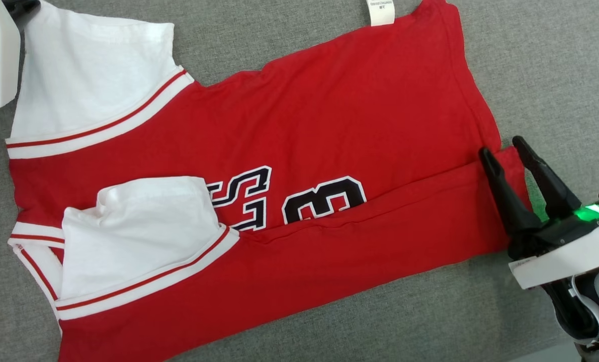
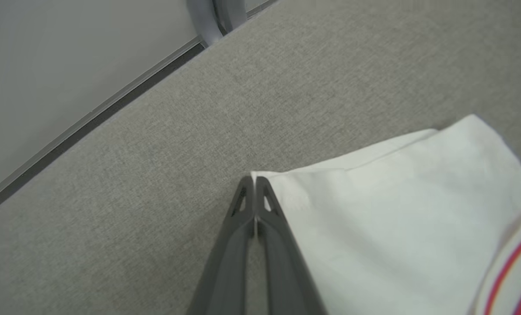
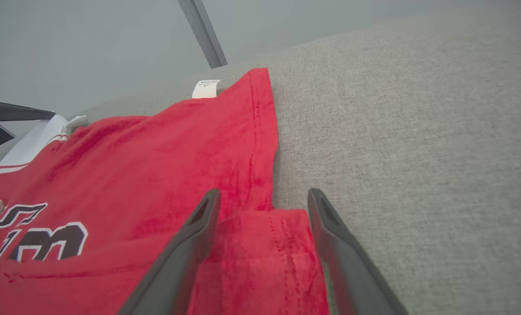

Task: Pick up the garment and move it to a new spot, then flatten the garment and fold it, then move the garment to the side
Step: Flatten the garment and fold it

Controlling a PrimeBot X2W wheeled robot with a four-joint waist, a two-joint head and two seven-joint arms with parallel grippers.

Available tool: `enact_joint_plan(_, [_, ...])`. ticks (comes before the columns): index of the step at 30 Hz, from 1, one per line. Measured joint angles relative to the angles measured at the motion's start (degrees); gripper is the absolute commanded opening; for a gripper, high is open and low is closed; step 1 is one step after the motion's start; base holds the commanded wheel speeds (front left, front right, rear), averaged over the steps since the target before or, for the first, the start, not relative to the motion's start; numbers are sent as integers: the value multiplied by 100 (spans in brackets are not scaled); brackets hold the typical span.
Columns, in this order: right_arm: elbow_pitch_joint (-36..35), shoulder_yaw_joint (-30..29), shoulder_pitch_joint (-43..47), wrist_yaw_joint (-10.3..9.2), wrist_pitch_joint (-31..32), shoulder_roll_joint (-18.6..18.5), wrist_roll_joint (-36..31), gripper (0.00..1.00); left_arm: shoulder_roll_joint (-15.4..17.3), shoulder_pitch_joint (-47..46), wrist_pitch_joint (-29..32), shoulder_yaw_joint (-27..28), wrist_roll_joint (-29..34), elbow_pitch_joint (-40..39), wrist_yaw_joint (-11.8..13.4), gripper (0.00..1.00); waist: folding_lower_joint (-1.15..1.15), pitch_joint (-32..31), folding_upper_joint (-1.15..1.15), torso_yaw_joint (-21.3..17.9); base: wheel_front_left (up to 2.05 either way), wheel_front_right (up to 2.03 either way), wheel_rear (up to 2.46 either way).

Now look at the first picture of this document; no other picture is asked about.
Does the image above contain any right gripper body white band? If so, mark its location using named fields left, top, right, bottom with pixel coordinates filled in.
left=507, top=203, right=599, bottom=290

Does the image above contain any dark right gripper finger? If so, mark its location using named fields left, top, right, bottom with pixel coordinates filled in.
left=511, top=136, right=582, bottom=220
left=479, top=147, right=543, bottom=236

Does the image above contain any red jersey with white sleeves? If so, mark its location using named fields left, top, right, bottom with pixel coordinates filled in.
left=6, top=0, right=532, bottom=362

